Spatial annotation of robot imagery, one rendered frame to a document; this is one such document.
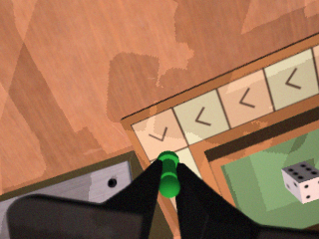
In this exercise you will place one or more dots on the white die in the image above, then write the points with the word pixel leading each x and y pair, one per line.
pixel 302 180

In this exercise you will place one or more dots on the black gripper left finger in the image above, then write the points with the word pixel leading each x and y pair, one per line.
pixel 128 214

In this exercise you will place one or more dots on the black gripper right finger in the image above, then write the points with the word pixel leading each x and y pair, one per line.
pixel 203 214

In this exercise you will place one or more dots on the green game pawn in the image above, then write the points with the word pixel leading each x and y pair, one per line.
pixel 169 185

